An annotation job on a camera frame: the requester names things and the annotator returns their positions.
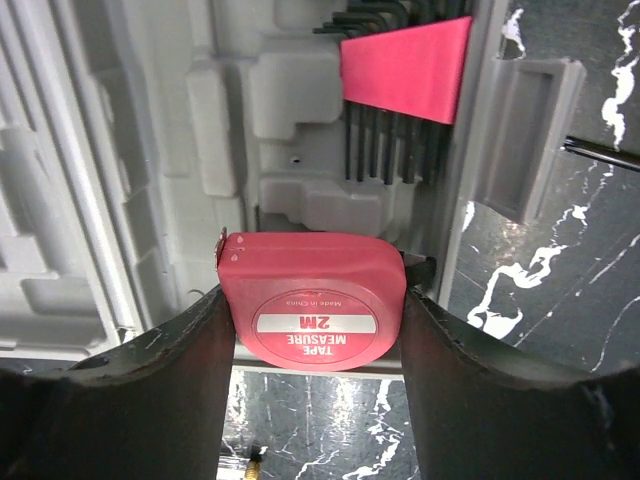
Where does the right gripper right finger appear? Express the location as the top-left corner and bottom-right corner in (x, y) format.
(399, 284), (640, 480)

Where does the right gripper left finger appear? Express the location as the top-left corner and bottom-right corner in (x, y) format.
(1, 289), (235, 479)

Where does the red tape measure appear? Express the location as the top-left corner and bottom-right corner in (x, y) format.
(216, 232), (407, 372)

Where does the grey plastic tool case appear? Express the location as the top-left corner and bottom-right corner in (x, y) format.
(1, 1), (586, 372)

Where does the red hex key set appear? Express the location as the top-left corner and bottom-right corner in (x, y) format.
(313, 1), (473, 185)

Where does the clear test pen screwdriver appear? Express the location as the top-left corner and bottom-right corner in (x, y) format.
(243, 446), (268, 480)

